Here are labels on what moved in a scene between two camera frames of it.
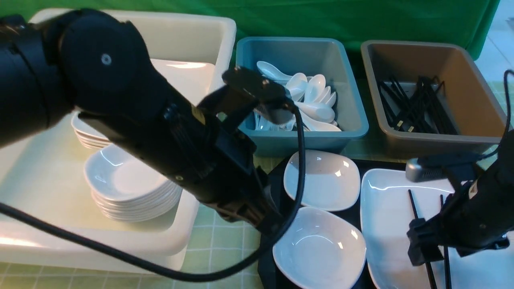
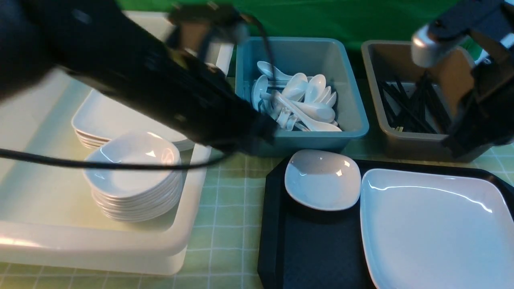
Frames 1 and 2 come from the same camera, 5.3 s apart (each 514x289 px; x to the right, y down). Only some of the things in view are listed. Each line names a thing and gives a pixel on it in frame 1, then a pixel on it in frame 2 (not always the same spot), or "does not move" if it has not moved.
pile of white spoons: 313,96 does not move
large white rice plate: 386,212 does not move
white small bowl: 332,181 does not move
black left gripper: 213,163 to 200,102
